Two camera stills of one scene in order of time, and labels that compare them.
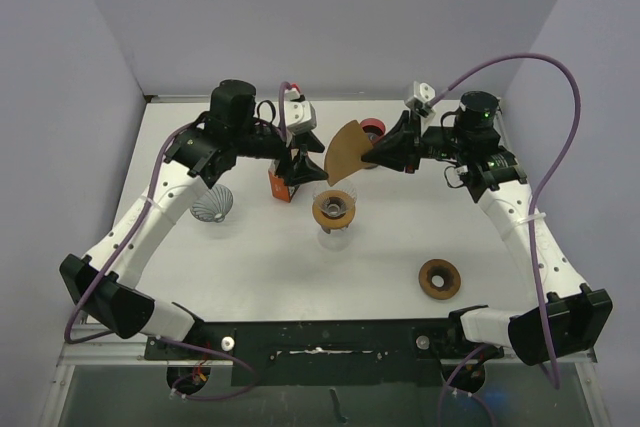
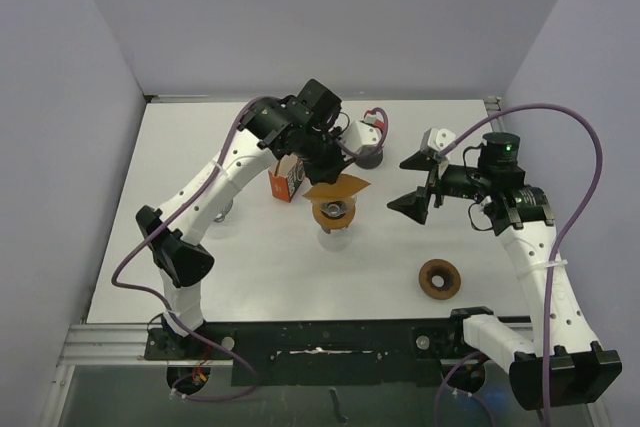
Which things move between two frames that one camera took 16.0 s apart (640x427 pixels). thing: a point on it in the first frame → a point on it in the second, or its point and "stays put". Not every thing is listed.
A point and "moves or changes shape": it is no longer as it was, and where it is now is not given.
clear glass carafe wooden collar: [336, 239] stays put
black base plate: [327, 353] stays put
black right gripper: [399, 148] → [414, 204]
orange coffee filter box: [279, 189] stays put
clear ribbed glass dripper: [335, 202] moves or changes shape
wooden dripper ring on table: [450, 274] stays put
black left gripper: [302, 167] → [330, 171]
